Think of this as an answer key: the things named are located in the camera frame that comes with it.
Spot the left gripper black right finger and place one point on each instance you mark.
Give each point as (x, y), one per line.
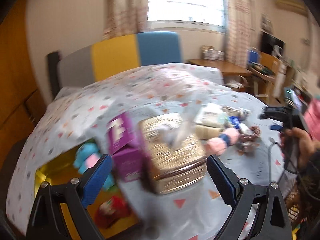
(224, 179)

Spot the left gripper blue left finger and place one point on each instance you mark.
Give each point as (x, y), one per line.
(93, 179)

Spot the white cleaning wipes pack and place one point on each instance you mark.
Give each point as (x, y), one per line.
(211, 121)

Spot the person right hand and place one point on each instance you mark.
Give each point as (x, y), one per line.
(307, 146)

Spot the blue teddy bear pink dress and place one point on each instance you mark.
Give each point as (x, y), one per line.
(86, 157)

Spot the purple cardboard box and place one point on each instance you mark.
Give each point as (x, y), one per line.
(125, 148)

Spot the red plush toy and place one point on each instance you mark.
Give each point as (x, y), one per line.
(111, 211)

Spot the pink plush toy blue band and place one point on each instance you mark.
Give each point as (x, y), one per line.
(218, 145)

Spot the gold metal tin tray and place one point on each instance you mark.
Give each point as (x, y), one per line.
(57, 213)

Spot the patterned white tablecloth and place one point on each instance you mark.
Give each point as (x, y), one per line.
(196, 212)

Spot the ornate gold tissue box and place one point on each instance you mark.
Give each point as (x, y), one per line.
(169, 169)

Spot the blue small pack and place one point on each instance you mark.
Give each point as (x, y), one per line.
(237, 124)

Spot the wooden desk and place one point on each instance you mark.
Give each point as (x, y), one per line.
(226, 68)

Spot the packets on window sill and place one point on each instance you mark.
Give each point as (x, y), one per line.
(210, 53)

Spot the grey yellow blue sofa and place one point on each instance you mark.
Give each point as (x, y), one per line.
(109, 57)

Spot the black rolled mat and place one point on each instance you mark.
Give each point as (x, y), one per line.
(53, 60)

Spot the window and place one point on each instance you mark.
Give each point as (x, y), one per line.
(199, 12)

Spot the beige patterned curtain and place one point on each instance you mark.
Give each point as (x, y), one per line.
(125, 17)

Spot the wooden cabinet wall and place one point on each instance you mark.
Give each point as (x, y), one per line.
(22, 105)

